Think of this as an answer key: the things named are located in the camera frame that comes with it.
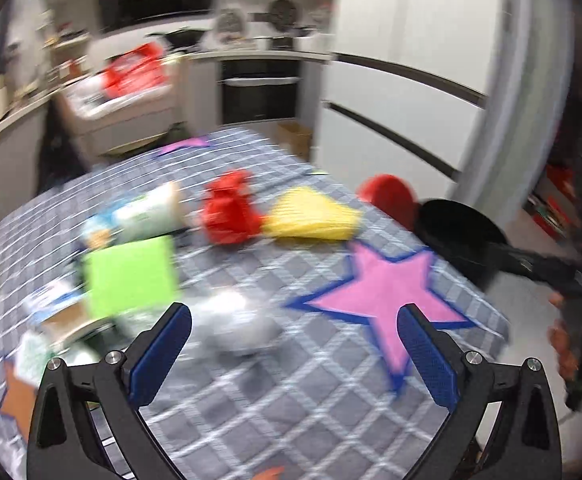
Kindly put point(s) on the yellow cleaning cloth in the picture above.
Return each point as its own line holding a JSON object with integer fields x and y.
{"x": 303, "y": 212}

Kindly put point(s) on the cardboard box on floor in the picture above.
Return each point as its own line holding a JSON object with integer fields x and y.
{"x": 294, "y": 138}

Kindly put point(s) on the white blue cardboard box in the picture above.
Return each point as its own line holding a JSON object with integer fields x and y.
{"x": 58, "y": 309}

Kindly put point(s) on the clear plastic bag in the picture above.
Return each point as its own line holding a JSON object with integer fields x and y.
{"x": 230, "y": 321}

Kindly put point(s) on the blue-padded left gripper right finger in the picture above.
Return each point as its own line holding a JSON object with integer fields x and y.
{"x": 525, "y": 439}

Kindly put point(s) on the red plastic basket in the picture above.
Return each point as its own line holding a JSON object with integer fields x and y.
{"x": 136, "y": 70}

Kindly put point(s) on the red plastic bag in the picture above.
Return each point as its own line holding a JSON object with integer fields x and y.
{"x": 228, "y": 216}

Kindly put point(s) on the black jacket on chair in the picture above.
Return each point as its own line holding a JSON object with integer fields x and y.
{"x": 58, "y": 160}

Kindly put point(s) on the far pink star sticker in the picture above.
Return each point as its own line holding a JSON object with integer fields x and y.
{"x": 196, "y": 142}

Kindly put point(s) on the grey checked tablecloth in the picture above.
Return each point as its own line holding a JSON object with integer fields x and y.
{"x": 267, "y": 378}

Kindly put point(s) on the beige trolley cart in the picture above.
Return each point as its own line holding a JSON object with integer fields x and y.
{"x": 98, "y": 127}

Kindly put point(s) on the pink star sticker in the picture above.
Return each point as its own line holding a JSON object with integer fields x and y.
{"x": 372, "y": 293}
{"x": 196, "y": 142}

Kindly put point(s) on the person's right hand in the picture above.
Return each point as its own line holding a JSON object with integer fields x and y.
{"x": 567, "y": 362}

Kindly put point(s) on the black trash bin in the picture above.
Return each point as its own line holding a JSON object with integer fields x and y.
{"x": 461, "y": 235}

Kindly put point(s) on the black built-in oven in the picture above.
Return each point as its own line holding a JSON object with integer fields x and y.
{"x": 256, "y": 89}

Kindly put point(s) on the red round stool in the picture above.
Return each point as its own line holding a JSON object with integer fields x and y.
{"x": 393, "y": 196}

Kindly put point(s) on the leaf-print paper cup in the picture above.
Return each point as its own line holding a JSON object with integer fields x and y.
{"x": 154, "y": 213}

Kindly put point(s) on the orange star sticker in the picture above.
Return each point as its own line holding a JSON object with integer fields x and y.
{"x": 18, "y": 401}

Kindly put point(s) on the white refrigerator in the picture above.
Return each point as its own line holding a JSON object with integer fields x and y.
{"x": 406, "y": 89}

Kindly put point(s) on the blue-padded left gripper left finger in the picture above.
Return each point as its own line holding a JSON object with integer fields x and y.
{"x": 63, "y": 440}

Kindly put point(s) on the green sponge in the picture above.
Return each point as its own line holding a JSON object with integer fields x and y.
{"x": 131, "y": 276}

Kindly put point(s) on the white green carton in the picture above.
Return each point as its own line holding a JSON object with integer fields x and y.
{"x": 31, "y": 358}

